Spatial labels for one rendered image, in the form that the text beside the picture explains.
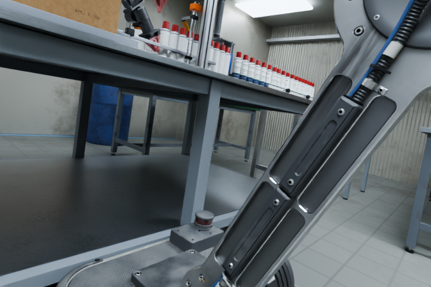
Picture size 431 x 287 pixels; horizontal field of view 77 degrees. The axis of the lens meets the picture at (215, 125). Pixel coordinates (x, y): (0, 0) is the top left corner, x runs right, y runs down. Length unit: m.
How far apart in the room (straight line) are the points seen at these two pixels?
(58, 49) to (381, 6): 0.65
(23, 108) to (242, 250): 4.00
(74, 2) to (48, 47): 0.13
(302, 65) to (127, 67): 5.28
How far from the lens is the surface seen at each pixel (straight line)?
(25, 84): 4.28
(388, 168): 5.31
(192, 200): 1.08
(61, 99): 4.40
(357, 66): 0.40
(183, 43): 1.46
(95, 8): 0.81
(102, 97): 3.83
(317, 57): 5.84
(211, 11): 1.42
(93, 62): 0.78
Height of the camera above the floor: 0.70
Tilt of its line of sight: 3 degrees down
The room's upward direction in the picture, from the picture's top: 9 degrees clockwise
